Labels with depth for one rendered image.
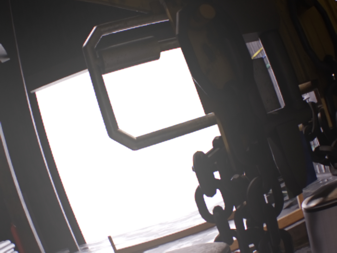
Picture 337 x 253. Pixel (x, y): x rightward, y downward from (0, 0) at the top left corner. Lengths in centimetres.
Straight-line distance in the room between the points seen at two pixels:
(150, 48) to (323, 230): 33
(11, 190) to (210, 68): 774
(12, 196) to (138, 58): 770
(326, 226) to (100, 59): 36
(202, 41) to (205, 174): 16
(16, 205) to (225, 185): 771
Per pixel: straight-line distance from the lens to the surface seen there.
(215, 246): 58
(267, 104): 68
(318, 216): 61
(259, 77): 69
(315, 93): 894
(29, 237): 830
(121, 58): 64
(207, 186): 65
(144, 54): 65
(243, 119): 60
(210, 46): 64
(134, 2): 69
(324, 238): 61
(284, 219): 738
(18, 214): 830
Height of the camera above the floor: 145
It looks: 5 degrees up
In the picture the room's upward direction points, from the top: 19 degrees counter-clockwise
